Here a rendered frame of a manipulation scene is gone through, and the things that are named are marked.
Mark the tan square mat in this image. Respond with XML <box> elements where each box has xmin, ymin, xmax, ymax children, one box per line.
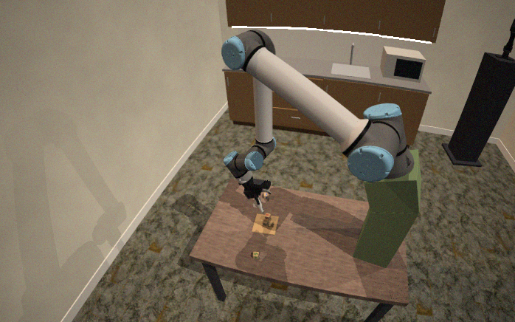
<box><xmin>252</xmin><ymin>214</ymin><xmax>279</xmax><ymax>235</ymax></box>

